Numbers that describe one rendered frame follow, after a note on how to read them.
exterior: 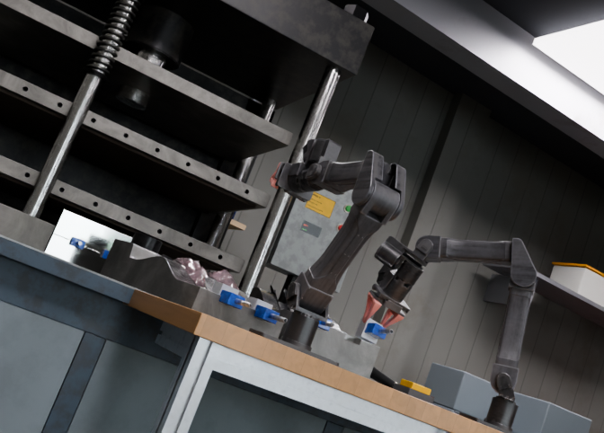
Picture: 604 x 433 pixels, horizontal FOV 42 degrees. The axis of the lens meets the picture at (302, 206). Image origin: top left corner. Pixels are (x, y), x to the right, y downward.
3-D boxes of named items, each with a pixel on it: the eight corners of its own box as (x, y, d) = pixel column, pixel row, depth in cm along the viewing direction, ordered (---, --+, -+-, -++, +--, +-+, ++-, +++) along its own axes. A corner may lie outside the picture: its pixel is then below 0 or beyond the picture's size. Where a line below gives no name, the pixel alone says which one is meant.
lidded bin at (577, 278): (580, 310, 636) (588, 281, 641) (617, 315, 603) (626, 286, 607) (541, 290, 618) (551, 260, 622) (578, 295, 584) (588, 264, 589)
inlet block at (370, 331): (395, 345, 198) (403, 326, 199) (379, 337, 196) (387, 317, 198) (368, 343, 209) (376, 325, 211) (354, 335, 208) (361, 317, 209)
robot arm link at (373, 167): (313, 158, 185) (384, 147, 158) (342, 174, 189) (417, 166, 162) (294, 206, 182) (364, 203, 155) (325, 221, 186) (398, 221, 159)
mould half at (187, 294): (276, 343, 188) (292, 301, 190) (190, 309, 173) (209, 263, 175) (174, 305, 227) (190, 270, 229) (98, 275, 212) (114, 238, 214)
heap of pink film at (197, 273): (247, 307, 196) (259, 278, 198) (191, 284, 186) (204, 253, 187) (195, 290, 217) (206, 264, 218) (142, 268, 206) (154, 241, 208)
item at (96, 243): (120, 290, 257) (141, 241, 260) (40, 259, 248) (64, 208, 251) (99, 282, 303) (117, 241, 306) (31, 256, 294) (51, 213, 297)
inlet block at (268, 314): (288, 335, 179) (297, 313, 180) (272, 328, 176) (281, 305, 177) (256, 323, 189) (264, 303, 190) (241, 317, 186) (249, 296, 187)
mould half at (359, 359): (368, 380, 201) (386, 331, 203) (281, 346, 192) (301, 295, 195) (296, 354, 247) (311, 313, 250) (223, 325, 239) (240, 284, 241)
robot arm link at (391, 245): (371, 253, 204) (400, 217, 205) (377, 260, 212) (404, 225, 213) (406, 279, 200) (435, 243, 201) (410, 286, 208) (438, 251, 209)
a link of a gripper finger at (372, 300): (353, 313, 210) (373, 284, 208) (374, 324, 212) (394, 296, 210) (359, 323, 203) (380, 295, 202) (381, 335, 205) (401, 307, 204)
